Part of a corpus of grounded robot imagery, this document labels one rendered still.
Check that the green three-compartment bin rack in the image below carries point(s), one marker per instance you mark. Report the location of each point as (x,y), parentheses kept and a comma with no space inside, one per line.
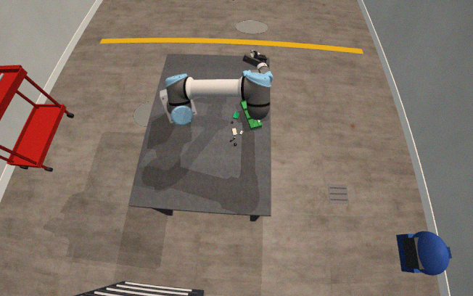
(253,124)

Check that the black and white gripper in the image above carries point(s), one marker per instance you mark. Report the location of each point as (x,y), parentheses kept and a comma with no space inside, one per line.
(259,56)

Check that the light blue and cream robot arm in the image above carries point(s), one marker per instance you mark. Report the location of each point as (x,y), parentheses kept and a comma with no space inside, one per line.
(254,87)

